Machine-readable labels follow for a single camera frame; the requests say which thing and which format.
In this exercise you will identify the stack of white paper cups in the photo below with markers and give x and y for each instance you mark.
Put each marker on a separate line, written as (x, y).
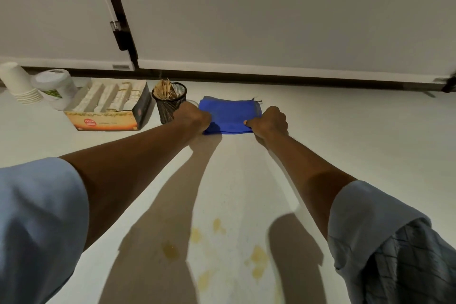
(17, 83)

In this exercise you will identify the grey checked cloth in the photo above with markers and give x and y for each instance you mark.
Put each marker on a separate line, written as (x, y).
(409, 264)

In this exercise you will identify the person's left forearm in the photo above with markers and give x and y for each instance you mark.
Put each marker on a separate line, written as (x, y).
(124, 175)

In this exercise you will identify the white partition panel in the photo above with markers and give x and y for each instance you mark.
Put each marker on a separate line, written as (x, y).
(53, 11)
(292, 15)

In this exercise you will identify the person's right hand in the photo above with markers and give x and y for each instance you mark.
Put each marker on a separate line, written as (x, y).
(271, 122)

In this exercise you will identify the rows of white sachets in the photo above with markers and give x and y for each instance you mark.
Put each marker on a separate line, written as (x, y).
(107, 97)

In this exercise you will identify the white lidded jar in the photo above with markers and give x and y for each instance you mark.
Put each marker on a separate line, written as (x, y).
(57, 88)

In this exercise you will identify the black partition post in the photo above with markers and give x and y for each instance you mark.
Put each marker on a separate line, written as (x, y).
(118, 11)

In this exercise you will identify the bundle of wooden stirrer sticks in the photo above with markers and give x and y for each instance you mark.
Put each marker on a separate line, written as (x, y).
(165, 89)

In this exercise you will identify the open cardboard box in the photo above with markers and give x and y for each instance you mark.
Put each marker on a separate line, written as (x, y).
(111, 115)

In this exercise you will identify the person's right forearm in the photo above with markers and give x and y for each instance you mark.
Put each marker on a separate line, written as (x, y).
(302, 175)

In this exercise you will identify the light blue left sleeve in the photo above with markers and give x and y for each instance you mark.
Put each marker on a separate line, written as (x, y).
(39, 229)

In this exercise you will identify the person's right thumb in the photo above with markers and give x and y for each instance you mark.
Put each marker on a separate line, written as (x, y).
(251, 122)

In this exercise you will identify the person's left hand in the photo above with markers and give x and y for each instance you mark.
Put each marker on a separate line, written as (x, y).
(190, 115)

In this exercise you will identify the black mesh holder cup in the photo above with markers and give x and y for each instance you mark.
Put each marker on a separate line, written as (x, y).
(170, 105)

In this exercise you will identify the metal bracket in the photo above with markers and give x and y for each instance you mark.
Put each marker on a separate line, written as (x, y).
(115, 26)

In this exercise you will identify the light blue right sleeve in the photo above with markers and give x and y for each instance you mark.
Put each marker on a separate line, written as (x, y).
(359, 229)

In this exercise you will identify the blue cloth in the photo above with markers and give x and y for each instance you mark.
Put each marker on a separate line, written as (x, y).
(229, 116)

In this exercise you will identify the light blue sleeve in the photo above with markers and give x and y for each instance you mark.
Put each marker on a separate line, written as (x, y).
(39, 229)
(359, 229)

